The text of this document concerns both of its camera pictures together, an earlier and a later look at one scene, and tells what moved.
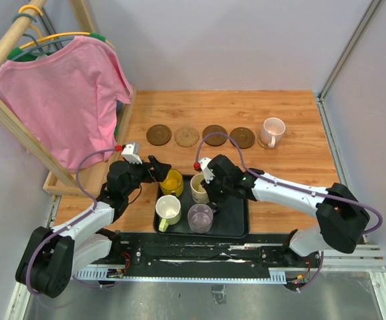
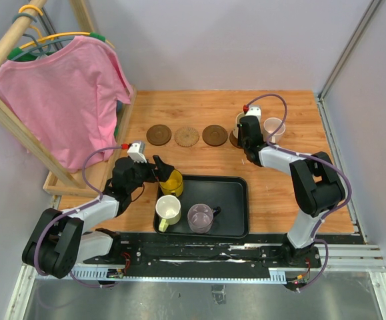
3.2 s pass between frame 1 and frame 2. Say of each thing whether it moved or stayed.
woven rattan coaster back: stayed
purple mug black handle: stayed
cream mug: moved
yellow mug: stayed
